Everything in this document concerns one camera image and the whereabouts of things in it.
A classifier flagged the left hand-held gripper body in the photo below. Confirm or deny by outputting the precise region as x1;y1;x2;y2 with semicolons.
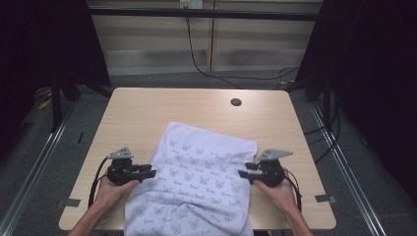
105;147;140;187

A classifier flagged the person's left hand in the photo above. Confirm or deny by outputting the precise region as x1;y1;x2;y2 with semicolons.
92;179;141;214

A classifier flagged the black metal stand leg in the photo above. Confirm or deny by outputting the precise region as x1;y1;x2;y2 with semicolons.
50;74;64;134

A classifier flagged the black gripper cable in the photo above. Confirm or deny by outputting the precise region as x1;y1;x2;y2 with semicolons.
284;169;303;212
87;155;111;209

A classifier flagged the bundle of black cables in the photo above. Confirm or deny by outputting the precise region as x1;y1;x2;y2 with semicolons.
302;93;342;162

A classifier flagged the black horizontal metal bar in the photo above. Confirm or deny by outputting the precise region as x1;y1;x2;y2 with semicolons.
88;7;322;23

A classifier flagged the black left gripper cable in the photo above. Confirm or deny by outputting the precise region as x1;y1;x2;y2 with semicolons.
87;155;111;209

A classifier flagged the white wall outlet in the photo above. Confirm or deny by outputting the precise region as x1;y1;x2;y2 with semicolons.
179;0;205;10

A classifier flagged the black curtain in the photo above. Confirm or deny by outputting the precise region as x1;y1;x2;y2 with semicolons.
0;0;113;158
294;0;417;206

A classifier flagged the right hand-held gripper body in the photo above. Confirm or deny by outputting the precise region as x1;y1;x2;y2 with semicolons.
257;148;294;189

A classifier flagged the metal floor rail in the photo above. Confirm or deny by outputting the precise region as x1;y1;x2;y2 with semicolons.
309;101;388;236
0;103;79;236

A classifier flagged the long black floor cable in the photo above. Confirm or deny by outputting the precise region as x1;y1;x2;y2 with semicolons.
184;16;300;90

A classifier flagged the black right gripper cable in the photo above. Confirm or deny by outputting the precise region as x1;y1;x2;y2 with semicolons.
284;169;303;212

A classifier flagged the white towel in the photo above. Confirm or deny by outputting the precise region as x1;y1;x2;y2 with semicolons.
123;121;260;236

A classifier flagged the yellow object on floor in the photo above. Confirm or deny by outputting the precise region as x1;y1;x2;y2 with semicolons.
37;97;53;111

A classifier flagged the person's right hand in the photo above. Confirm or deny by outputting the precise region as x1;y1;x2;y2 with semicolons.
254;178;298;214

